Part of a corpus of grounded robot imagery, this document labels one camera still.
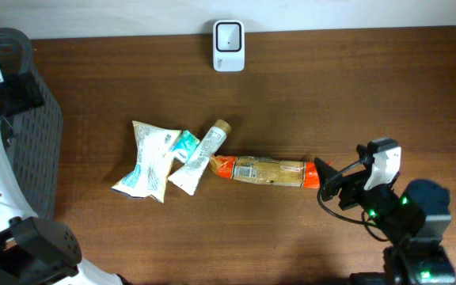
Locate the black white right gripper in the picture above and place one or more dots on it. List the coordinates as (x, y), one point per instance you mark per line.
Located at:
(352, 183)

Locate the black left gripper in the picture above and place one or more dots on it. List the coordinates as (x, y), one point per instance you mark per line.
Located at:
(24, 99)

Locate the orange spaghetti packet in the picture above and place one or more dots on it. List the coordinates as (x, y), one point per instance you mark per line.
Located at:
(262, 170)

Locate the white cream tube gold cap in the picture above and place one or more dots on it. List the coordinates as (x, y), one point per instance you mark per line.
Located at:
(188, 176)

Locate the teal small packet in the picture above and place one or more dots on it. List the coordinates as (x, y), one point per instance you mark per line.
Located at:
(185, 146)

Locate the white snack bag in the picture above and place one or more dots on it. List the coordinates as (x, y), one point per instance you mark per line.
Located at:
(154, 161)

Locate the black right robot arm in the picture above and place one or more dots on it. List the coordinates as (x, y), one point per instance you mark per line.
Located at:
(413, 222)

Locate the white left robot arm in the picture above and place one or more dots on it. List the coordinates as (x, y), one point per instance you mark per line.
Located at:
(35, 250)

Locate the white barcode scanner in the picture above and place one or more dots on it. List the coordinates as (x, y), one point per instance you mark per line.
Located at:
(228, 46)

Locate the dark grey plastic basket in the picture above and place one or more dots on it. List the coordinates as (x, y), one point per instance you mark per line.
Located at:
(32, 142)

